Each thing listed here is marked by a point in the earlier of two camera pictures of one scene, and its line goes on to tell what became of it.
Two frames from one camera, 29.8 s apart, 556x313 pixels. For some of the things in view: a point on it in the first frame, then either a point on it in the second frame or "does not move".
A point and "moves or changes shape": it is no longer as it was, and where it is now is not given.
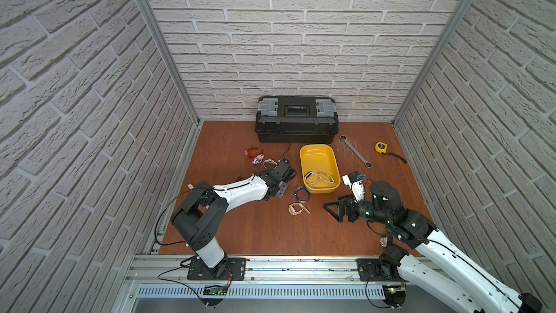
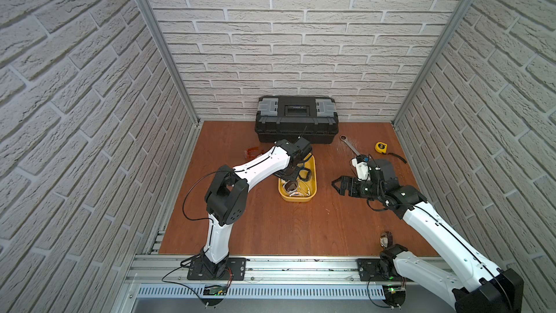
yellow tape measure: x=382 y=148 does not move
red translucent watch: x=250 y=153 does not move
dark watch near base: x=384 y=240 does not move
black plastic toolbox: x=296 y=119 does not move
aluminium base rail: x=266 y=277 does not move
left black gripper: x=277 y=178 -> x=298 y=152
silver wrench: x=343 y=138 does not move
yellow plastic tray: x=320 y=168 moves or changes shape
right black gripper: x=349 y=204 -> x=352 y=181
